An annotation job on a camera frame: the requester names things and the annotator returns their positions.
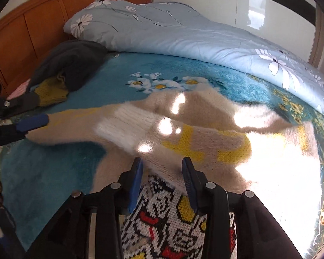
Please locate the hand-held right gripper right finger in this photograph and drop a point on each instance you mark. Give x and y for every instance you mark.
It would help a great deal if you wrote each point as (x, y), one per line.
(189, 183)

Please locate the fuzzy cream sweater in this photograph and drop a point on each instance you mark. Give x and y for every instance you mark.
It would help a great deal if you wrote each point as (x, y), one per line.
(205, 113)

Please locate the pink chevron cloth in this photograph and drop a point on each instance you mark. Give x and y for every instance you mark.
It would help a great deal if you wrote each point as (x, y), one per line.
(19, 90)

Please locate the wooden door frame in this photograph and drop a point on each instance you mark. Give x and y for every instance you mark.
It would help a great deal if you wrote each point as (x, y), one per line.
(317, 40)

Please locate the light blue floral pillow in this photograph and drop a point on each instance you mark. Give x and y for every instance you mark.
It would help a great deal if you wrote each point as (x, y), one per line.
(105, 21)

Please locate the light blue floral quilt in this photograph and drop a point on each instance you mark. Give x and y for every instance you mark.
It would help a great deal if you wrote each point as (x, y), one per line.
(205, 37)

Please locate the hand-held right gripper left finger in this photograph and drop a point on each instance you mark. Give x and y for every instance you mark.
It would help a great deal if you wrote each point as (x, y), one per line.
(136, 183)

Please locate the white wardrobe with black stripe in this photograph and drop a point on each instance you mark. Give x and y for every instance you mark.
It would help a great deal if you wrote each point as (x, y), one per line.
(205, 5)

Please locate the olive yellow knit garment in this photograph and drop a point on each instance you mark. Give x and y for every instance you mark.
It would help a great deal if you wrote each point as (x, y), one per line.
(51, 91)

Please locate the dark grey garment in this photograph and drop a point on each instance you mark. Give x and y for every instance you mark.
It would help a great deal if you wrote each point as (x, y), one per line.
(70, 59)

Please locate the wooden headboard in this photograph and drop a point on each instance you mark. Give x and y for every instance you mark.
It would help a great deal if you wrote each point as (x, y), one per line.
(29, 32)

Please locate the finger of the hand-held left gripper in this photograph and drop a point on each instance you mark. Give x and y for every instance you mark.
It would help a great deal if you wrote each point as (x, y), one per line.
(19, 104)
(33, 121)

